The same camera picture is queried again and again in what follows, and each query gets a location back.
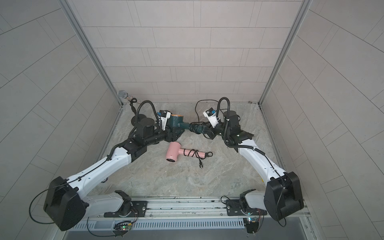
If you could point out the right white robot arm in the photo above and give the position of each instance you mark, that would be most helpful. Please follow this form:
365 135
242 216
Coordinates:
283 195

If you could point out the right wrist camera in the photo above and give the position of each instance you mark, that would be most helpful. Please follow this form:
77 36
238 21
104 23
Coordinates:
217 120

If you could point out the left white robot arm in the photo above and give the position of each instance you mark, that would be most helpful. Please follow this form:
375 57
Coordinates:
93 177

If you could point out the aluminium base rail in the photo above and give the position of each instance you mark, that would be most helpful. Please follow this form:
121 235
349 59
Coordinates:
187 208

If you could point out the black microphone stand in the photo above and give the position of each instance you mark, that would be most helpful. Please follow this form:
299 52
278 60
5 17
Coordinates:
127 99

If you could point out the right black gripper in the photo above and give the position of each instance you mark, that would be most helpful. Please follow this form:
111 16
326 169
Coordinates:
214 135

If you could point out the green hair dryer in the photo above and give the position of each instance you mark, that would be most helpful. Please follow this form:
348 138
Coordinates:
177 121

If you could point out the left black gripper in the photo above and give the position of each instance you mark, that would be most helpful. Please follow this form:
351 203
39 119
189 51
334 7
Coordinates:
172 137

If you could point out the pink hair dryer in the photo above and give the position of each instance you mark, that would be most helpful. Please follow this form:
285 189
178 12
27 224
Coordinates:
175 149

